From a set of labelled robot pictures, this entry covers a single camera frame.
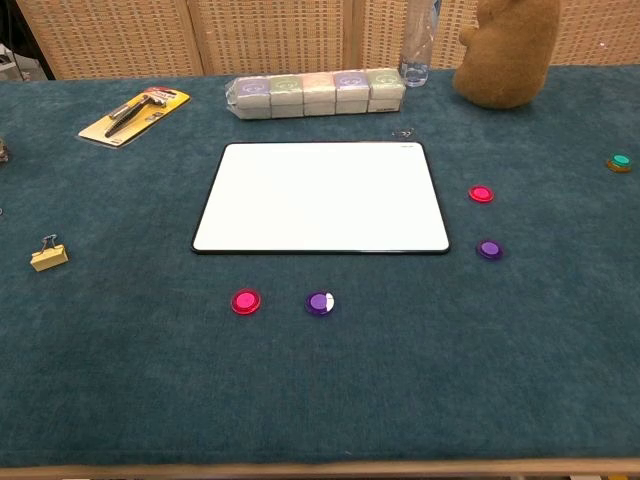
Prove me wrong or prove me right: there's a purple round magnet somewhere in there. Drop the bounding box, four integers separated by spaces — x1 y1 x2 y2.
304 291 336 317
476 239 504 261

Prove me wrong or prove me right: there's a white magnetic board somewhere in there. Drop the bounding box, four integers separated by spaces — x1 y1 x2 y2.
191 141 451 256

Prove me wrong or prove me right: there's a teal table cloth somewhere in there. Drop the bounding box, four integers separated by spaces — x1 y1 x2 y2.
0 64 640 469

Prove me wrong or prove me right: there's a wrapped pack of pastel boxes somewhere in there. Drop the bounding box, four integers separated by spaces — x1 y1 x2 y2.
223 68 407 121

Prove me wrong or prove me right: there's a clear plastic water bottle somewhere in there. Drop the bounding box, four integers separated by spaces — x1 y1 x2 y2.
398 0 443 89

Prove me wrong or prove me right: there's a razor in yellow blister pack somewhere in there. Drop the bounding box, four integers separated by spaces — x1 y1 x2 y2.
77 86 192 149

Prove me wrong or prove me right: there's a brown plush toy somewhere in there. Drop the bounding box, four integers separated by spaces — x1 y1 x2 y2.
452 0 561 110

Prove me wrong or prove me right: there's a yellow binder clip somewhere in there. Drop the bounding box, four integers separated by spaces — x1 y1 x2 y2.
29 233 70 273

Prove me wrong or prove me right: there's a wicker folding screen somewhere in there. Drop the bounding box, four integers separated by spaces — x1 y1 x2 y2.
14 0 640 81

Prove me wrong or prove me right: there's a black diagonal pole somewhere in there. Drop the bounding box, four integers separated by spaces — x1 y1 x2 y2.
9 0 56 81

